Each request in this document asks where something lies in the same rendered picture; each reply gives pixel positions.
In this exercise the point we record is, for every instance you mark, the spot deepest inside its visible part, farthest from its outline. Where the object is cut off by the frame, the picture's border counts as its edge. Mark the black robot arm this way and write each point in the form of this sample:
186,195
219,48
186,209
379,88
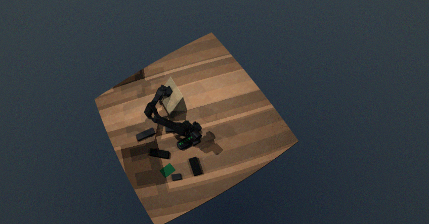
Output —
179,128

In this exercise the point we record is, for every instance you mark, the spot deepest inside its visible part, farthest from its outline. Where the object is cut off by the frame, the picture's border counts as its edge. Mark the green flat rectangular block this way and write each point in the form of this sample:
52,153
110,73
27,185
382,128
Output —
167,170

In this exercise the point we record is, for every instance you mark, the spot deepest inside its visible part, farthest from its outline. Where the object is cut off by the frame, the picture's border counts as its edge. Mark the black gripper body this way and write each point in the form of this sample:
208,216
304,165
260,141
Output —
195,142

